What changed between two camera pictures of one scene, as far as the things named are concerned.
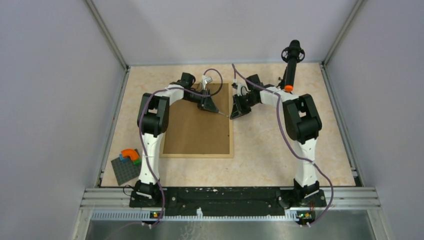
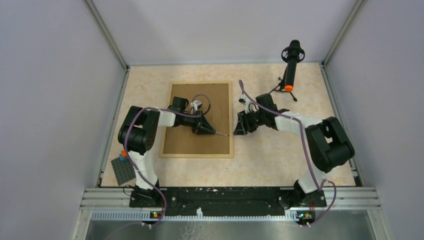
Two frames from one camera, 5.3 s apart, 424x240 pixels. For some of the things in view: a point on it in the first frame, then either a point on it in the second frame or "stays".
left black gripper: (206, 103) → (202, 126)
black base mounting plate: (225, 201) stays
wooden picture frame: (194, 132) stays
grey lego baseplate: (125, 170) stays
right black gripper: (237, 110) → (243, 126)
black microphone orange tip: (292, 55) stays
